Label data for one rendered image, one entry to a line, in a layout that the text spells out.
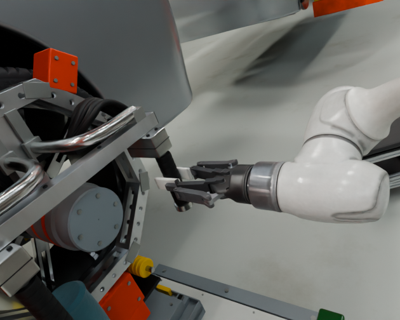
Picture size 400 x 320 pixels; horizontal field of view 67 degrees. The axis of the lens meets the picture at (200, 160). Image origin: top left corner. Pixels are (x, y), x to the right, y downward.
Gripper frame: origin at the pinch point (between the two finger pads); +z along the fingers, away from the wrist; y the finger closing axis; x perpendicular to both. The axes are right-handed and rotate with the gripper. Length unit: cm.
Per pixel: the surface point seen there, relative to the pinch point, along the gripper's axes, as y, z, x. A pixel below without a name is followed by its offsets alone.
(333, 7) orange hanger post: 344, 34, -27
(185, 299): 6, 29, -66
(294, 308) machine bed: 21, -9, -75
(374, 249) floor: 63, -30, -83
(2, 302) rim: -35, 35, -14
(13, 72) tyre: -5.0, 29.2, 31.2
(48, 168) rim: -9.5, 31.2, 7.8
